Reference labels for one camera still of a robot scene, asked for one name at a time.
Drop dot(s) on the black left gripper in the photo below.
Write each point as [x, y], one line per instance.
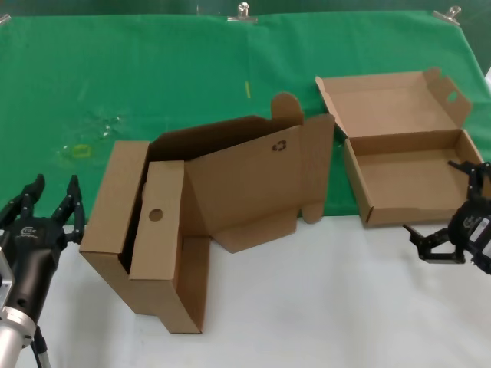
[34, 249]

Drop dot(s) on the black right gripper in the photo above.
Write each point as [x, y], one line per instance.
[463, 226]

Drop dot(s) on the cardboard box with slotted lid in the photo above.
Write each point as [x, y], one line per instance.
[403, 172]

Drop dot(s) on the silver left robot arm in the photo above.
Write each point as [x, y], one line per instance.
[15, 337]

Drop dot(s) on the large outer cardboard box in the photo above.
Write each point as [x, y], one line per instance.
[111, 199]

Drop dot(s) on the cardboard box with round hole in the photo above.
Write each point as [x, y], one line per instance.
[161, 245]

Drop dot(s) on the cardboard box with recycle symbol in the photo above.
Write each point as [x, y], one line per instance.
[249, 180]

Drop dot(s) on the green table cloth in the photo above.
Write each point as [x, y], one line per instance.
[153, 69]

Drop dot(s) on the small silver binder clip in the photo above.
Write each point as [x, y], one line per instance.
[4, 18]

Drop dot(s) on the angled silver binder clip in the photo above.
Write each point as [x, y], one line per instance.
[445, 16]

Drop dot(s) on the wide silver binder clip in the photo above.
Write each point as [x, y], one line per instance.
[241, 19]

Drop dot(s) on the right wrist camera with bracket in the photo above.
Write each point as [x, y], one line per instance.
[483, 234]

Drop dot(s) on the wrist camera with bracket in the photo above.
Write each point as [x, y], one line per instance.
[5, 280]
[483, 234]

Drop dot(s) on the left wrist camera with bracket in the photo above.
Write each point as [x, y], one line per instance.
[5, 280]

